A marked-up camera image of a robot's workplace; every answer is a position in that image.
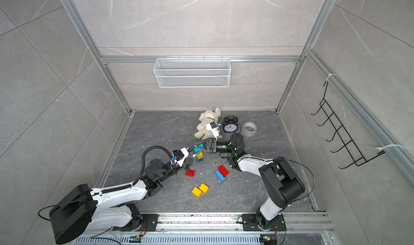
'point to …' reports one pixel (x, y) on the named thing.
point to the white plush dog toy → (205, 117)
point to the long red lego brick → (223, 171)
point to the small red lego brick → (190, 174)
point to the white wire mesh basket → (192, 73)
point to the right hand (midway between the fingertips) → (196, 148)
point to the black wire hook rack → (356, 155)
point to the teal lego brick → (197, 150)
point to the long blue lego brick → (220, 176)
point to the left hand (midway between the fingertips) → (197, 147)
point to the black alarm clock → (230, 124)
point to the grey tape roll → (249, 129)
